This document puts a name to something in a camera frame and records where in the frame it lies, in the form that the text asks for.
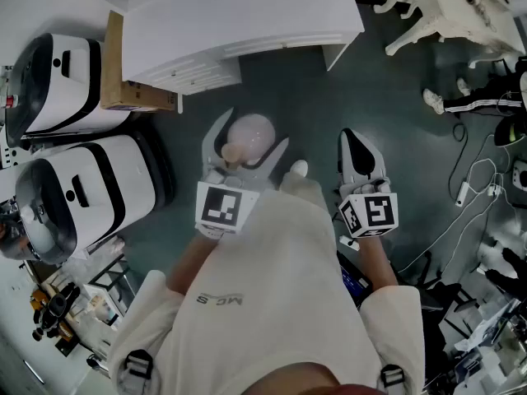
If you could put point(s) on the white black robot base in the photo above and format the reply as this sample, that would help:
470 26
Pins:
99 187
49 97

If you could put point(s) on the blue black device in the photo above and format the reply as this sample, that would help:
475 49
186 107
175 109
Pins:
350 280

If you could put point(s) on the black orange device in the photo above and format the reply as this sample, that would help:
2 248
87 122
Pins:
55 307

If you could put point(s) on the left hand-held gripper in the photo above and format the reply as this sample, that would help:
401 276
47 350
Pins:
224 210

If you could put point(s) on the person's right forearm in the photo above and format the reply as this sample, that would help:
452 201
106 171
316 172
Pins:
376 261

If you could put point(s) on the person's white shoe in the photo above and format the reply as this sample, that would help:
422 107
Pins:
299 167
433 101
464 86

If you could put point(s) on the brown cardboard box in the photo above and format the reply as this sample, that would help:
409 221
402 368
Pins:
111 68

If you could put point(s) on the black yellow bag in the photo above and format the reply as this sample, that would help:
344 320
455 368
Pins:
510 132

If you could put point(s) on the person's left forearm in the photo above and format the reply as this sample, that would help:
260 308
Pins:
193 261

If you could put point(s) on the white ornate chair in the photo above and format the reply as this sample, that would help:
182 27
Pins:
453 10

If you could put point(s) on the person's beige shirt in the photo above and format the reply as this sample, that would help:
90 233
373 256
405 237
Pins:
267 282

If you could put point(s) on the person's beige trousers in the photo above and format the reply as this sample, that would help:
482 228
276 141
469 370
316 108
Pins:
300 187

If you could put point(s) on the pink round ball object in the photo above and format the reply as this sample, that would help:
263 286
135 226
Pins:
255 134

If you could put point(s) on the white power strip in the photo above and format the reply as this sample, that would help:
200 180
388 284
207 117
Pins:
462 193

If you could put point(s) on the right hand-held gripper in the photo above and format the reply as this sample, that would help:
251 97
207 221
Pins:
376 214

